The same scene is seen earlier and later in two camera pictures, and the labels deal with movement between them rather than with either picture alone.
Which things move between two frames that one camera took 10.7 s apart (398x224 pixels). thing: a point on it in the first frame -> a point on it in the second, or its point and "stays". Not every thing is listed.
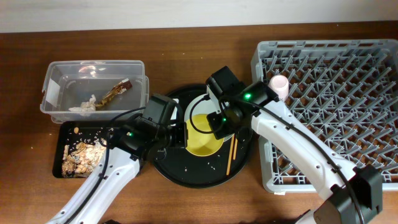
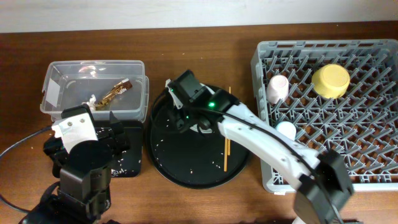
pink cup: [280, 84] stays
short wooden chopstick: [230, 154] -> [229, 147]
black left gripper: [181, 140] -> [122, 142]
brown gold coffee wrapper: [119, 88] stays
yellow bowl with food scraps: [201, 140] -> [331, 81]
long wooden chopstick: [235, 149] -> [226, 147]
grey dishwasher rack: [347, 90] stays
